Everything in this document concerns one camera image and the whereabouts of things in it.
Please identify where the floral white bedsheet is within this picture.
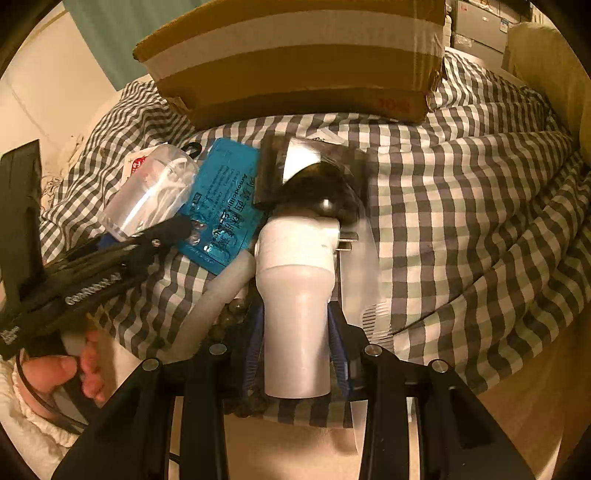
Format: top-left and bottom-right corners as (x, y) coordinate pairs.
(40, 134), (85, 214)

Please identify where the grey white checkered cloth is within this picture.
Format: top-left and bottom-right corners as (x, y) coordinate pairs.
(40, 52), (590, 393)

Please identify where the brown cardboard box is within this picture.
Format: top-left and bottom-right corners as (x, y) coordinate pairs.
(133, 1), (446, 129)

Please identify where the translucent white tube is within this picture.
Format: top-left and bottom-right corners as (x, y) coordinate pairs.
(170, 250), (256, 361)

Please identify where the blue blister pill pack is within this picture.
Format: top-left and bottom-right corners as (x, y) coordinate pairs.
(177, 138), (263, 275)

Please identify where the teal curtain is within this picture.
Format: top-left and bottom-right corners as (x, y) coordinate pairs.
(63, 0), (204, 90)

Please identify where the grey mini fridge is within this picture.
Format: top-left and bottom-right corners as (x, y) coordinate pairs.
(449, 0), (532, 53)

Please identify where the black white hair dryer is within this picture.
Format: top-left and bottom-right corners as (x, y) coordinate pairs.
(253, 134), (369, 400)

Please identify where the person's left hand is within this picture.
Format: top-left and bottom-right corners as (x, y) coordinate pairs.
(17, 330), (106, 418)

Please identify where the black hair clip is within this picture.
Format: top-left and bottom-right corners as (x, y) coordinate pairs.
(181, 141), (204, 160)

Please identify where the red white sachet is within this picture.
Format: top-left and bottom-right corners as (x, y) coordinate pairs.
(118, 147), (155, 189)

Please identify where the beige pillow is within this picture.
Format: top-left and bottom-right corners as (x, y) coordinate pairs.
(506, 22), (590, 161)

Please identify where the dark bead bracelet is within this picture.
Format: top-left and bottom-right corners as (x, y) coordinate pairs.
(207, 297), (270, 418)

